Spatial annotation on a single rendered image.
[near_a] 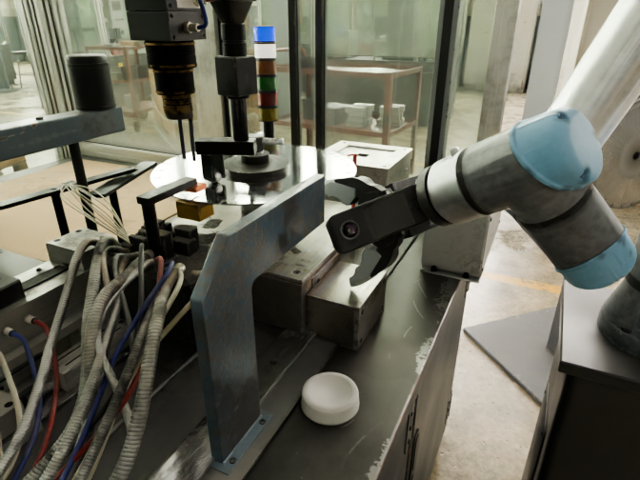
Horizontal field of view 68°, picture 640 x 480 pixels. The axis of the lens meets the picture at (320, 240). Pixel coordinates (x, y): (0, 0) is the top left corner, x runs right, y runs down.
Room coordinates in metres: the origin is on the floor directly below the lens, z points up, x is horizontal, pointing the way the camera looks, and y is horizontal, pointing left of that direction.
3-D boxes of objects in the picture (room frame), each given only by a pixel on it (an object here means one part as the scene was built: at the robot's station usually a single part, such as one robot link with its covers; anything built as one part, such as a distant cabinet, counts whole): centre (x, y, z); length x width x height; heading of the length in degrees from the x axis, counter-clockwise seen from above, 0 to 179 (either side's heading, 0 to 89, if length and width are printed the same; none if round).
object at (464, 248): (0.87, -0.29, 0.82); 0.28 x 0.11 x 0.15; 154
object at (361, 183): (0.58, -0.05, 0.97); 0.09 x 0.02 x 0.05; 42
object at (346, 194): (0.62, -0.04, 0.96); 0.09 x 0.06 x 0.03; 42
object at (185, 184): (0.57, 0.19, 0.95); 0.10 x 0.03 x 0.07; 154
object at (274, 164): (0.75, 0.11, 0.96); 0.11 x 0.11 x 0.03
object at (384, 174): (1.03, -0.09, 0.82); 0.18 x 0.18 x 0.15; 64
